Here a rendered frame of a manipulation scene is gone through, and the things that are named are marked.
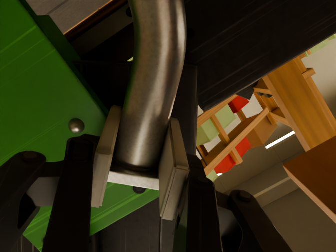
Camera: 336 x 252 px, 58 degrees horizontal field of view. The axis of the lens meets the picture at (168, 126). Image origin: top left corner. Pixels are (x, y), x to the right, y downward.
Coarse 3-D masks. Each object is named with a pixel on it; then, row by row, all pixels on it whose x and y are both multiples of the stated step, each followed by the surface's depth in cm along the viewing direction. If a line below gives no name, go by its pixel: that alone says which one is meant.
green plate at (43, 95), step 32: (0, 0) 18; (0, 32) 19; (32, 32) 19; (0, 64) 19; (32, 64) 19; (64, 64) 19; (0, 96) 20; (32, 96) 20; (64, 96) 20; (96, 96) 21; (0, 128) 21; (32, 128) 21; (64, 128) 21; (96, 128) 21; (0, 160) 22; (128, 192) 23; (32, 224) 24; (96, 224) 24
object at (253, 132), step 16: (256, 96) 424; (208, 112) 343; (224, 112) 371; (240, 112) 454; (208, 128) 346; (224, 128) 361; (240, 128) 419; (256, 128) 403; (272, 128) 430; (224, 144) 357; (240, 144) 376; (256, 144) 406; (208, 160) 361; (224, 160) 350; (240, 160) 357; (208, 176) 329
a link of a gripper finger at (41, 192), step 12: (96, 144) 16; (48, 168) 12; (60, 168) 13; (36, 180) 12; (48, 180) 12; (36, 192) 12; (48, 192) 12; (24, 204) 12; (36, 204) 12; (48, 204) 12
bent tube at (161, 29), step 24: (144, 0) 16; (168, 0) 16; (144, 24) 16; (168, 24) 16; (144, 48) 16; (168, 48) 16; (144, 72) 17; (168, 72) 17; (144, 96) 17; (168, 96) 17; (120, 120) 19; (144, 120) 17; (168, 120) 19; (120, 144) 18; (144, 144) 18; (120, 168) 18; (144, 168) 19
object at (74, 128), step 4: (72, 120) 21; (76, 120) 21; (80, 120) 21; (68, 124) 21; (72, 124) 21; (76, 124) 21; (80, 124) 21; (72, 128) 21; (76, 128) 21; (80, 128) 21; (76, 132) 21; (80, 132) 21
